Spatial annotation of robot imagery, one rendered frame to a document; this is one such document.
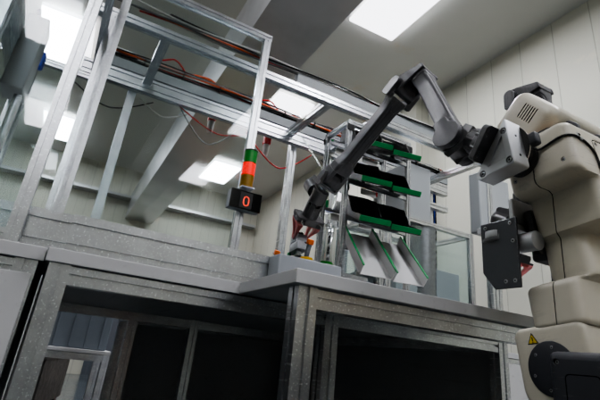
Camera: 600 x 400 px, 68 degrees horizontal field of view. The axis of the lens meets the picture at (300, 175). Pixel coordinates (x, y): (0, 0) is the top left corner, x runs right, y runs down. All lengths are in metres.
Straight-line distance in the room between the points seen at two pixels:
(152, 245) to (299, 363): 0.52
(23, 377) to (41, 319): 0.11
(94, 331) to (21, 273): 2.12
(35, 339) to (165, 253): 0.34
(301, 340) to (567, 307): 0.53
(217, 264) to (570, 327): 0.84
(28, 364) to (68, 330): 2.10
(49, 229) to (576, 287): 1.17
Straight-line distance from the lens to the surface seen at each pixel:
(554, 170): 1.11
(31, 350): 1.13
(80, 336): 3.24
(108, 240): 1.22
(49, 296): 1.14
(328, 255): 2.55
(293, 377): 0.93
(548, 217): 1.16
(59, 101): 1.29
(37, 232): 1.23
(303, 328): 0.95
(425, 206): 2.96
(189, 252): 1.26
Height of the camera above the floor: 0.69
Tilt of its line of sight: 22 degrees up
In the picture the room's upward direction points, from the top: 6 degrees clockwise
